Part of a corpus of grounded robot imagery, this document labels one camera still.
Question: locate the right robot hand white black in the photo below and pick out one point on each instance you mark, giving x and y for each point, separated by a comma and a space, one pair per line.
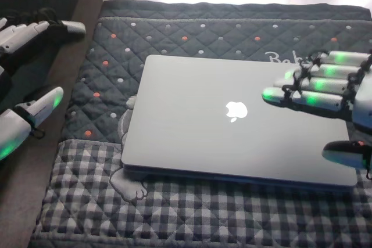
322, 85

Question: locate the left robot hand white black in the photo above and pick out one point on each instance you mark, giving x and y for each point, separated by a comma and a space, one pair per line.
37, 108

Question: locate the silver laptop with apple logo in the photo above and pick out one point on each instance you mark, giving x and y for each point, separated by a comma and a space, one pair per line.
189, 129

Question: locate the grey quilt with bear print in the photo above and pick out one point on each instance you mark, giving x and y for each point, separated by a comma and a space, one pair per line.
174, 219

